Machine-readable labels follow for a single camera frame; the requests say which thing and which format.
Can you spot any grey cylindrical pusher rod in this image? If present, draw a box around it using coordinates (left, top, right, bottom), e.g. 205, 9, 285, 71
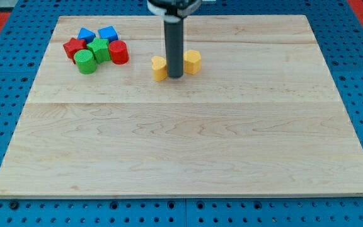
164, 20, 184, 78

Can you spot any red star block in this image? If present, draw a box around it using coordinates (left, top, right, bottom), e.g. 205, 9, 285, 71
63, 37, 86, 64

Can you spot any green star block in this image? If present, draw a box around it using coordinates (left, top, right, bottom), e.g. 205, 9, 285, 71
86, 38, 111, 64

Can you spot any blue triangle block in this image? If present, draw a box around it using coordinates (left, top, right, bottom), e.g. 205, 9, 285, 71
77, 27, 96, 44

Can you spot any yellow hexagon block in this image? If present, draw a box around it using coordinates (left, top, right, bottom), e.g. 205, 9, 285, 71
183, 50, 202, 74

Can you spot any yellow heart block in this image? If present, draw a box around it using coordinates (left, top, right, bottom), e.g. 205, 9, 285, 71
151, 56, 168, 82

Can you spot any red cylinder block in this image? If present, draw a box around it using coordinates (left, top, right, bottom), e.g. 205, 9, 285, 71
108, 40, 129, 65

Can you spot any blue cube block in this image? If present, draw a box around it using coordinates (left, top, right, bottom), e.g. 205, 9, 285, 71
98, 26, 118, 43

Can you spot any green cylinder block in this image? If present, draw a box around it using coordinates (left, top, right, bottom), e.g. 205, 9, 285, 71
74, 49, 97, 74

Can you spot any wooden board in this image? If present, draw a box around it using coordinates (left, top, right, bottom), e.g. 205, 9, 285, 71
0, 15, 363, 199

